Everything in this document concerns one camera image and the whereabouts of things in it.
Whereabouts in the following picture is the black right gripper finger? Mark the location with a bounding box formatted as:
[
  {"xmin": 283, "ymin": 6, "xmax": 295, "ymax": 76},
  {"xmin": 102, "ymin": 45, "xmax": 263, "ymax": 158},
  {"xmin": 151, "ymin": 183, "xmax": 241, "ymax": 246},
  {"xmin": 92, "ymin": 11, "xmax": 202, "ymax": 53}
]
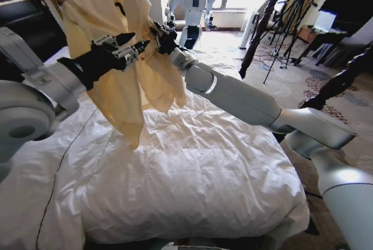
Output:
[
  {"xmin": 160, "ymin": 22, "xmax": 178, "ymax": 38},
  {"xmin": 149, "ymin": 20, "xmax": 164, "ymax": 47},
  {"xmin": 111, "ymin": 38, "xmax": 152, "ymax": 68}
]

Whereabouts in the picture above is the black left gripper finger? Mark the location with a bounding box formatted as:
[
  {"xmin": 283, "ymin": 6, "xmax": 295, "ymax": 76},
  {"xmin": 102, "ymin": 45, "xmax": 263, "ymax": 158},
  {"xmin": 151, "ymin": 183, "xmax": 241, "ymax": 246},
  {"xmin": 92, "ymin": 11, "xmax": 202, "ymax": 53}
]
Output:
[{"xmin": 92, "ymin": 31, "xmax": 136, "ymax": 51}]

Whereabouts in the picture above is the cream yellow garment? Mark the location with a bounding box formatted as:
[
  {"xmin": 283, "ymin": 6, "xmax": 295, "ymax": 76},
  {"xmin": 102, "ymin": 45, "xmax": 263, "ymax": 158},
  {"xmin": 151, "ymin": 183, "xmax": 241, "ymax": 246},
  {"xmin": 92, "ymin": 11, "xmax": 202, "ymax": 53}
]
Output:
[{"xmin": 51, "ymin": 0, "xmax": 188, "ymax": 150}]

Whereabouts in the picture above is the black clothes hanger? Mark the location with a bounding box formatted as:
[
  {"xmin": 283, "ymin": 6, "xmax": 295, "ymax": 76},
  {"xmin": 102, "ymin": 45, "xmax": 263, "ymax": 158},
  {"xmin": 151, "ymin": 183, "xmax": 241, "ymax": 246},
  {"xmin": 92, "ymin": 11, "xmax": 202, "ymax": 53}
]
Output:
[{"xmin": 114, "ymin": 0, "xmax": 126, "ymax": 17}]

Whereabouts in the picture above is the white bed duvet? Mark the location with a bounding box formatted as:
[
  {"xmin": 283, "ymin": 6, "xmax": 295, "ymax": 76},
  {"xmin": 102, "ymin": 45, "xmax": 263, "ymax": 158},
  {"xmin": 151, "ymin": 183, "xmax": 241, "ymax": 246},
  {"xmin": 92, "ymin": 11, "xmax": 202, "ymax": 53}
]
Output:
[{"xmin": 0, "ymin": 38, "xmax": 311, "ymax": 250}]

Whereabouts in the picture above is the white standing pole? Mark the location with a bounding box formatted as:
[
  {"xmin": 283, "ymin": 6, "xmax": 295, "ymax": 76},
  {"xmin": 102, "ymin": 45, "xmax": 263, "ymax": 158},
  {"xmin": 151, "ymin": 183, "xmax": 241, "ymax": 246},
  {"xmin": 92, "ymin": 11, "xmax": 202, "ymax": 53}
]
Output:
[{"xmin": 240, "ymin": 10, "xmax": 259, "ymax": 50}]

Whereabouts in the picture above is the dark wooden headboard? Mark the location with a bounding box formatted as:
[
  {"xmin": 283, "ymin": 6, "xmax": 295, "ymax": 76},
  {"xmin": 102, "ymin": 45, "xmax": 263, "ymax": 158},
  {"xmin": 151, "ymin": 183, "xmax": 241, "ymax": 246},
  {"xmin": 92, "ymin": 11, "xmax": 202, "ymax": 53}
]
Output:
[{"xmin": 0, "ymin": 0, "xmax": 68, "ymax": 62}]

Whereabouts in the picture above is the tall dark wooden bedpost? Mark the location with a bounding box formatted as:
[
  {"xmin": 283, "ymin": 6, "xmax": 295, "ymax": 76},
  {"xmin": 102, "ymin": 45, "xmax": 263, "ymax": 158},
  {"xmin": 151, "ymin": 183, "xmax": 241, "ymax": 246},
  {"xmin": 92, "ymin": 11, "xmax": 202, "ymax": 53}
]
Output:
[{"xmin": 238, "ymin": 0, "xmax": 293, "ymax": 80}]

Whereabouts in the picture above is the pale glowing screen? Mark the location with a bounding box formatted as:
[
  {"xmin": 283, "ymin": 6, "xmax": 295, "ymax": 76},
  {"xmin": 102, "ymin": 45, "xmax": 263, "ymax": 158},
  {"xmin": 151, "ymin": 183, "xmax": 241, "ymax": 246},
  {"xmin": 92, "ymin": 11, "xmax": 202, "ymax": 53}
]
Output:
[{"xmin": 314, "ymin": 10, "xmax": 336, "ymax": 31}]

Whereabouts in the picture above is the dark wooden desk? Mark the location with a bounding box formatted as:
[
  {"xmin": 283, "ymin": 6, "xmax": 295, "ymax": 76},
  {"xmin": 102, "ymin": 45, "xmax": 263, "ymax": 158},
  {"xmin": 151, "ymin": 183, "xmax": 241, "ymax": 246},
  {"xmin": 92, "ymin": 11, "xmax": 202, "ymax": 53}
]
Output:
[{"xmin": 295, "ymin": 25, "xmax": 368, "ymax": 68}]

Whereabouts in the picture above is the short dark wooden bedpost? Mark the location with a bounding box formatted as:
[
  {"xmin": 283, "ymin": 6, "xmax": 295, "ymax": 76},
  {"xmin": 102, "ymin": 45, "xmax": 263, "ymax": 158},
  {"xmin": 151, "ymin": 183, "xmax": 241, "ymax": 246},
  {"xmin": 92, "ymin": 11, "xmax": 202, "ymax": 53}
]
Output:
[{"xmin": 300, "ymin": 44, "xmax": 373, "ymax": 110}]

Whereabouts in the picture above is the thin black cable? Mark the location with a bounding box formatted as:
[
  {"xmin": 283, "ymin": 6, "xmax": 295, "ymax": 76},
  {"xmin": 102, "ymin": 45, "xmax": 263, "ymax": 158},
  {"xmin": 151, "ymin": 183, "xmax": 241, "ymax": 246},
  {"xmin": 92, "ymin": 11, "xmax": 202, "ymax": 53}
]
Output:
[{"xmin": 34, "ymin": 107, "xmax": 98, "ymax": 250}]

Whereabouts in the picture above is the black camera tripod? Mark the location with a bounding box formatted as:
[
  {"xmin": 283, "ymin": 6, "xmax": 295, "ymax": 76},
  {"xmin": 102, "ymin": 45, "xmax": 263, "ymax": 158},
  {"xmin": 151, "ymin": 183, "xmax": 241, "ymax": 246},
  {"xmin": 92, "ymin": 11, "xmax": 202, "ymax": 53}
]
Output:
[{"xmin": 263, "ymin": 0, "xmax": 326, "ymax": 85}]

